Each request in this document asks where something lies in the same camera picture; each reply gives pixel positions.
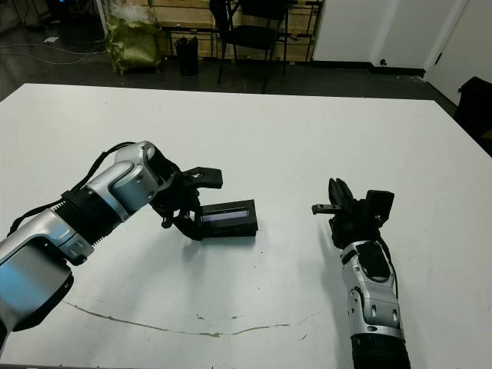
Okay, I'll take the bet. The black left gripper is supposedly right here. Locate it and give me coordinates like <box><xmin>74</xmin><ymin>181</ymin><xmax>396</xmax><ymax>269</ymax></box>
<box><xmin>148</xmin><ymin>168</ymin><xmax>204</xmax><ymax>242</ymax></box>

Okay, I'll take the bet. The black waste bin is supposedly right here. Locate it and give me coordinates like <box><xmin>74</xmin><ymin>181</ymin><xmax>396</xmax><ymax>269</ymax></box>
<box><xmin>175</xmin><ymin>36</ymin><xmax>200</xmax><ymax>77</ymax></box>

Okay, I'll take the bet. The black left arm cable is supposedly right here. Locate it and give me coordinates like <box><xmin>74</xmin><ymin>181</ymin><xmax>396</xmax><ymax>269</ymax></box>
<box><xmin>7</xmin><ymin>141</ymin><xmax>135</xmax><ymax>238</ymax></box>

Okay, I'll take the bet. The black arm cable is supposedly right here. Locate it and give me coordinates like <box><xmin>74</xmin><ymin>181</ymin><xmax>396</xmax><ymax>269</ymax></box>
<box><xmin>7</xmin><ymin>141</ymin><xmax>135</xmax><ymax>238</ymax></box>
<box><xmin>374</xmin><ymin>234</ymin><xmax>399</xmax><ymax>297</ymax></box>

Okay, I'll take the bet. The black chair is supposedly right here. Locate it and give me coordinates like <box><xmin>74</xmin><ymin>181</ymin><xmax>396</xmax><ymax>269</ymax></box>
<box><xmin>210</xmin><ymin>0</ymin><xmax>291</xmax><ymax>93</ymax></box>

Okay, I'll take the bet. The black seat back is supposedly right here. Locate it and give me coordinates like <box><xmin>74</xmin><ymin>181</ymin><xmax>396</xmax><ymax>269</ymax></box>
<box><xmin>455</xmin><ymin>76</ymin><xmax>492</xmax><ymax>143</ymax></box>

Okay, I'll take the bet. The green sack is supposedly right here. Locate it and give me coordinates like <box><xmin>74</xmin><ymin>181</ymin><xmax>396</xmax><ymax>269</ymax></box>
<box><xmin>105</xmin><ymin>13</ymin><xmax>166</xmax><ymax>75</ymax></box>

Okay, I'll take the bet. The clear plastic bag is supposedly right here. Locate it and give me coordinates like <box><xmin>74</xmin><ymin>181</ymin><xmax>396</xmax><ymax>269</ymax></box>
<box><xmin>111</xmin><ymin>2</ymin><xmax>153</xmax><ymax>25</ymax></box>

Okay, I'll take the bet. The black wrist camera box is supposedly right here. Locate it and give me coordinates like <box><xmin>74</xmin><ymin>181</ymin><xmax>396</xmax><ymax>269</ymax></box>
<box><xmin>364</xmin><ymin>189</ymin><xmax>396</xmax><ymax>223</ymax></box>
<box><xmin>183</xmin><ymin>166</ymin><xmax>224</xmax><ymax>190</ymax></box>

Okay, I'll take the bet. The white floor cable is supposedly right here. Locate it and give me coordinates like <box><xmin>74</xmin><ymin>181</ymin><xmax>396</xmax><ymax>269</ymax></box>
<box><xmin>0</xmin><ymin>38</ymin><xmax>108</xmax><ymax>65</ymax></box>

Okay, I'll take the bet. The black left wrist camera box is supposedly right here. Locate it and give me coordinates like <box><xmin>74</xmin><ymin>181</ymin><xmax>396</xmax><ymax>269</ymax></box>
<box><xmin>183</xmin><ymin>166</ymin><xmax>224</xmax><ymax>190</ymax></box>

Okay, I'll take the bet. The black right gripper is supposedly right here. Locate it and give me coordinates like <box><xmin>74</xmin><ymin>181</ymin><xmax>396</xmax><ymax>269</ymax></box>
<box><xmin>311</xmin><ymin>178</ymin><xmax>384</xmax><ymax>249</ymax></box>

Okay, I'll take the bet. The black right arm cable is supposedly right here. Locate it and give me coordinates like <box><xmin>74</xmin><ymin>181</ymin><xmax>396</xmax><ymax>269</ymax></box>
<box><xmin>374</xmin><ymin>234</ymin><xmax>399</xmax><ymax>297</ymax></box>

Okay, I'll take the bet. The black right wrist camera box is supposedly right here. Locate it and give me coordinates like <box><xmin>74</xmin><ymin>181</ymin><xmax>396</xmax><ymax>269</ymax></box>
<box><xmin>364</xmin><ymin>189</ymin><xmax>396</xmax><ymax>223</ymax></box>

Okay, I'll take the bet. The black box lid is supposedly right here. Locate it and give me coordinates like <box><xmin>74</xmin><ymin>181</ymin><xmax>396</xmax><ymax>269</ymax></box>
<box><xmin>198</xmin><ymin>198</ymin><xmax>258</xmax><ymax>240</ymax></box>

